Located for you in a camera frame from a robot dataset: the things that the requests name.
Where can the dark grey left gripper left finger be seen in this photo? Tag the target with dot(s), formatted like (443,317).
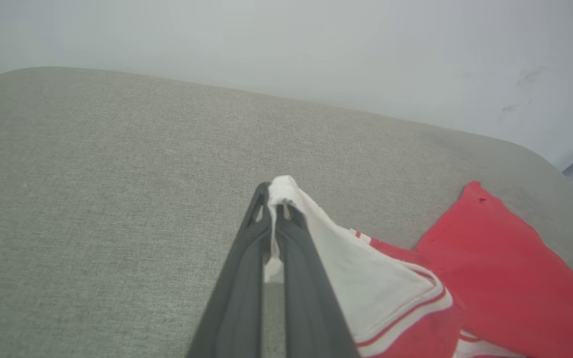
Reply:
(239,298)

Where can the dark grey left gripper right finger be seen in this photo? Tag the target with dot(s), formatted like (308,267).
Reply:
(306,298)

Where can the red and white garment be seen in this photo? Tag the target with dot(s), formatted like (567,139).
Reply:
(490,268)

